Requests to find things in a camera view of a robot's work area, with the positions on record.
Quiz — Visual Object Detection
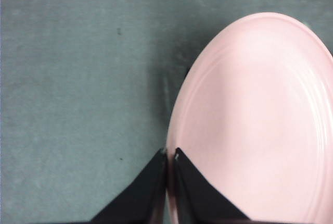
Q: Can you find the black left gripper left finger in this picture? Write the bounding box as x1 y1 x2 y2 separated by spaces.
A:
89 148 168 224

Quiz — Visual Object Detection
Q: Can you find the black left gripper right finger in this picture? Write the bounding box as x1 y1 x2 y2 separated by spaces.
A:
173 147 261 224

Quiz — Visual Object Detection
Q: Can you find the pink round plate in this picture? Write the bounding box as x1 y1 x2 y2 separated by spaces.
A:
166 12 333 224

